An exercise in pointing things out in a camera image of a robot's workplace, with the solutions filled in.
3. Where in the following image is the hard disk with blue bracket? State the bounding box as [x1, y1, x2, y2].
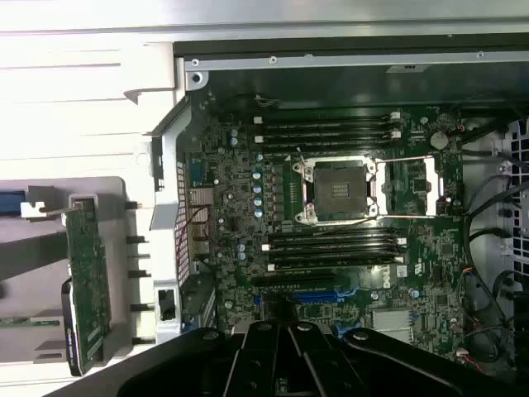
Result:
[0, 189, 26, 217]

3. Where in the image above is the thin metal locking lever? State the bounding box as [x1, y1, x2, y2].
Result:
[295, 215, 381, 229]

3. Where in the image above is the silver socket cover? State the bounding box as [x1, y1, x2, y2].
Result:
[374, 155, 446, 218]

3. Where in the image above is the grey parts rack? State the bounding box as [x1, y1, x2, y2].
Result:
[0, 176, 155, 375]

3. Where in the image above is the CPU socket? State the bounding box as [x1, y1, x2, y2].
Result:
[291, 156, 379, 224]

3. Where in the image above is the green motherboard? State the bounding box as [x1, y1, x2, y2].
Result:
[181, 103, 469, 361]

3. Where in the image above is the silver chipset heatsink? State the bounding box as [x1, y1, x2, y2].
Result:
[370, 309, 414, 344]

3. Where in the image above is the blue expansion slot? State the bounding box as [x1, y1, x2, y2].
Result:
[291, 291, 341, 305]

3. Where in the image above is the black open PC case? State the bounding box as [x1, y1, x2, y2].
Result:
[122, 32, 529, 397]

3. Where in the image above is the green RAM stick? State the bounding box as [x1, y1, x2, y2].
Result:
[0, 317, 62, 328]

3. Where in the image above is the black RAM slot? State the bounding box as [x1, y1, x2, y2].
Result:
[266, 254, 406, 272]
[260, 139, 393, 152]
[252, 130, 403, 144]
[270, 246, 400, 261]
[260, 122, 393, 134]
[268, 229, 398, 241]
[252, 112, 403, 126]
[262, 237, 408, 252]

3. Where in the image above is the black expansion slot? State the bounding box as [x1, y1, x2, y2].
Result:
[250, 272, 336, 289]

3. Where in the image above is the perforated metal disk bay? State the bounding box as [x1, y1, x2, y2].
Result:
[462, 115, 529, 270]

